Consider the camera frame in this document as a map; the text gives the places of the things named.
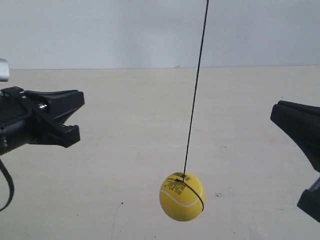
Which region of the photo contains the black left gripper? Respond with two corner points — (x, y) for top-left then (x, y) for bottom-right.
(0, 86), (85, 155)

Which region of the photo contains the yellow tennis ball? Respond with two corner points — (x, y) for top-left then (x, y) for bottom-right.
(159, 171), (206, 222)

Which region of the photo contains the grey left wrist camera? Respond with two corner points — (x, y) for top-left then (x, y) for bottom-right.
(0, 58), (10, 82)

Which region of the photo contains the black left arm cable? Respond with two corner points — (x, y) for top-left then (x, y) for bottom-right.
(0, 158), (15, 212)

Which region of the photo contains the black hanging string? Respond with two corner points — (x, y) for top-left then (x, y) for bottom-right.
(174, 0), (210, 211)

